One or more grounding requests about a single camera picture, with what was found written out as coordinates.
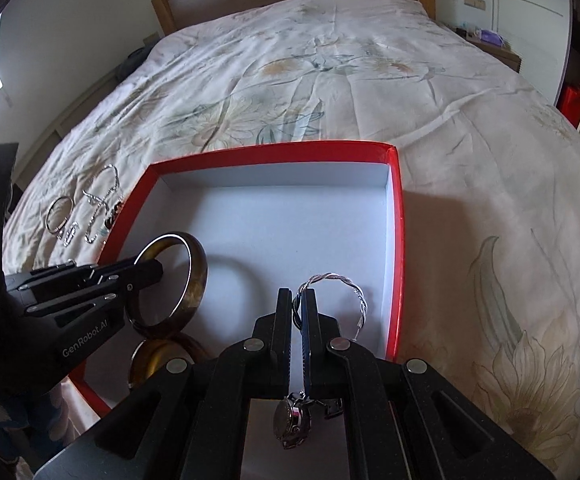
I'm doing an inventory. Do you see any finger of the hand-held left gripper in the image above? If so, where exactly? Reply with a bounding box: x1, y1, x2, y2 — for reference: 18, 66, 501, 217
6, 258, 165, 295
22, 284, 136, 329

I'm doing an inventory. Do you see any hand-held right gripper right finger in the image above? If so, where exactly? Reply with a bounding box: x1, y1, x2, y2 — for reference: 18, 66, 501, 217
301, 290, 558, 480

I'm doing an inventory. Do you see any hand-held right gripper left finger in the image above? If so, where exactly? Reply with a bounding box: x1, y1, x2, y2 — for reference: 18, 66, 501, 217
32, 287, 295, 480

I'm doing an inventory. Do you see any twisted silver bracelet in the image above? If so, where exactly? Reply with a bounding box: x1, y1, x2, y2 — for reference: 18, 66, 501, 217
292, 271, 371, 342

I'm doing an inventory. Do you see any silver chain necklace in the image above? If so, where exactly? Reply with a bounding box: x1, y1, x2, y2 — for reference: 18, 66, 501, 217
82, 164, 123, 246

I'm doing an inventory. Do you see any amber bangle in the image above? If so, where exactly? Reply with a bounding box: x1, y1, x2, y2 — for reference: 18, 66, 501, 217
128, 231, 209, 339
128, 332, 211, 389

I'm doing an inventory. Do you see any red jewelry box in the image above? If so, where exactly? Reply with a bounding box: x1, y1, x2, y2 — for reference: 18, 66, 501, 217
68, 142, 405, 418

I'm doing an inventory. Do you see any plain silver bangle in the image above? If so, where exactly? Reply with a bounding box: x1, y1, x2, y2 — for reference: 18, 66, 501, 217
44, 196, 75, 235

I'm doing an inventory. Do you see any silver wristwatch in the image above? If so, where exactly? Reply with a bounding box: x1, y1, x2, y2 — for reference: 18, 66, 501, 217
273, 391, 343, 451

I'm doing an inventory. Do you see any dark bag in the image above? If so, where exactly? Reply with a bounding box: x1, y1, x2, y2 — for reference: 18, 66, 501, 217
116, 47, 147, 81

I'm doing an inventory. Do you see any floral bed sheet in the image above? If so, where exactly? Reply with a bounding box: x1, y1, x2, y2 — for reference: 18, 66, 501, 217
2, 0, 580, 466

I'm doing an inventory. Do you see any wooden nightstand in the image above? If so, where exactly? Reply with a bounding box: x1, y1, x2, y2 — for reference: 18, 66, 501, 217
445, 22, 522, 73

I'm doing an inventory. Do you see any red bag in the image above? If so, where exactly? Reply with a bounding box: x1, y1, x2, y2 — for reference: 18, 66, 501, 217
556, 84, 580, 130

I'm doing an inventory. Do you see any white wardrobe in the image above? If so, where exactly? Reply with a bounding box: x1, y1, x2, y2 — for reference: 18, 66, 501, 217
490, 0, 571, 103

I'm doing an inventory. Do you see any dark beaded bracelet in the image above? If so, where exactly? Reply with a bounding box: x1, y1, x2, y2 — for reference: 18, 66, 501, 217
100, 201, 125, 233

